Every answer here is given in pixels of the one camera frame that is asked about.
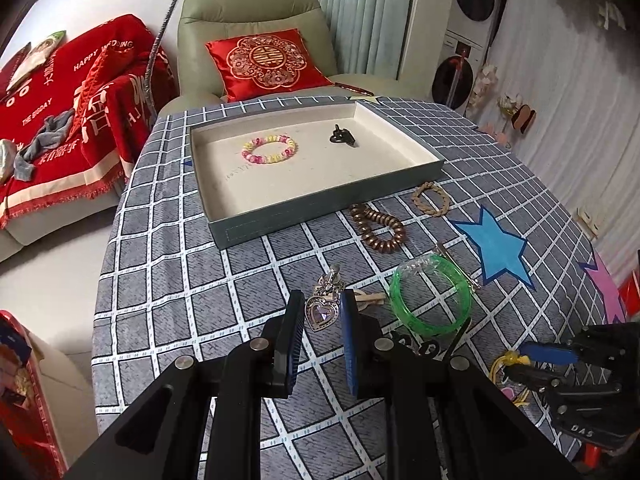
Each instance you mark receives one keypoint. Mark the white pleated drape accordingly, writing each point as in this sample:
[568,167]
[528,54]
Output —
[565,110]

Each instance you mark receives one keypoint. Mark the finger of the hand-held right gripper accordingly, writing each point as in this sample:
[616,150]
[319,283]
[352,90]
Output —
[530,377]
[547,353]

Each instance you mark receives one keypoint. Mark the beige sofa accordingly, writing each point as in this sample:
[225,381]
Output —
[50,225]

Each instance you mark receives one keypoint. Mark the brown pink table ornament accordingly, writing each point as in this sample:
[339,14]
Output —
[522,117]

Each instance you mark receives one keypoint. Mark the green translucent bangle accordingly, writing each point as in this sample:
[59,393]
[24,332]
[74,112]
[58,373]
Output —
[400,305]

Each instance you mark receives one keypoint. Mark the red printed blanket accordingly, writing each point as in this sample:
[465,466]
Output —
[75,75]

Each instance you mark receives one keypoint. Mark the white artificial flowers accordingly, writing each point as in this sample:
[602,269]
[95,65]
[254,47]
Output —
[484,82]

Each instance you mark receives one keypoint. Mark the grey crumpled cloth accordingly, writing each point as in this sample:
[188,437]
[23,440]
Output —
[50,132]

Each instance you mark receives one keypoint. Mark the yellow star sticker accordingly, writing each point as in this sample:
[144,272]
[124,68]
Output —
[365,99]

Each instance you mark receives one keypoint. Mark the black ornate hair clip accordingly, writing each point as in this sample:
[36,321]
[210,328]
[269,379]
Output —
[415,347]

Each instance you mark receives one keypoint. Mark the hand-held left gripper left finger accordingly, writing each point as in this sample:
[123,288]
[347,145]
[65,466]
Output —
[295,342]

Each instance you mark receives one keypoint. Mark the blue star sticker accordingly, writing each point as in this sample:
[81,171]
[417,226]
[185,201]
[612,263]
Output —
[500,250]

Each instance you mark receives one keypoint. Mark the silver floor lamp pole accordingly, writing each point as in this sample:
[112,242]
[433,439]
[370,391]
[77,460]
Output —
[167,15]

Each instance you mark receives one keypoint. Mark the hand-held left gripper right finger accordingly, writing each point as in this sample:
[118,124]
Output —
[350,347]

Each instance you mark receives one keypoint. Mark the black hair claw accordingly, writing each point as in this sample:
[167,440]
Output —
[341,135]

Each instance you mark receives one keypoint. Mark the green leather armchair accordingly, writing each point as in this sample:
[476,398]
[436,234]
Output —
[250,10]

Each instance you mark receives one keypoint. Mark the pale green curtain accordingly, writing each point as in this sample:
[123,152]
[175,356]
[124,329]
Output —
[365,10]

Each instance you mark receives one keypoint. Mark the white green printed pillow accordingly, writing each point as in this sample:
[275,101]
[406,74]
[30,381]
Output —
[37,55]

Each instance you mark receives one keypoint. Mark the beige bunny hair clip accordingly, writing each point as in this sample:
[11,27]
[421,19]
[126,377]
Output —
[372,300]

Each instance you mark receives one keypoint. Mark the silver metal hair clip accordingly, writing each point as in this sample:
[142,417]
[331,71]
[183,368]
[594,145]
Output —
[442,250]

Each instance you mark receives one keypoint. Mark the red gift bag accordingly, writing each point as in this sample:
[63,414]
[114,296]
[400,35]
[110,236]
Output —
[20,410]

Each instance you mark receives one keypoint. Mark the grey tray with cream lining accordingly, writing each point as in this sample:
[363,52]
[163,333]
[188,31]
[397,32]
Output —
[280,180]

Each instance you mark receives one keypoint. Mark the red satin fringed cushion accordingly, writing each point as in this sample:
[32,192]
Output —
[100,75]

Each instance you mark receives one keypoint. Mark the clear plastic hair claw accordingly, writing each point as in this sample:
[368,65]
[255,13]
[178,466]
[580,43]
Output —
[417,265]

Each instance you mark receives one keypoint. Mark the white front-load washer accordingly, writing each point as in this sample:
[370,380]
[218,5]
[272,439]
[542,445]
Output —
[452,80]

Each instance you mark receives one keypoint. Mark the pink star sticker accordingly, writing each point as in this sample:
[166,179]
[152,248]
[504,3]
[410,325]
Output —
[607,290]

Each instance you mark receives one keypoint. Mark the pale patterned cloth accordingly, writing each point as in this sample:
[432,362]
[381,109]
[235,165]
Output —
[6,160]

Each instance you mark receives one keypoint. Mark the red pillow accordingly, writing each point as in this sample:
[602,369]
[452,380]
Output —
[12,72]

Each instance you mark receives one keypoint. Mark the red embroidered cushion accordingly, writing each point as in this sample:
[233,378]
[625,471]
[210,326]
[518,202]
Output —
[270,60]

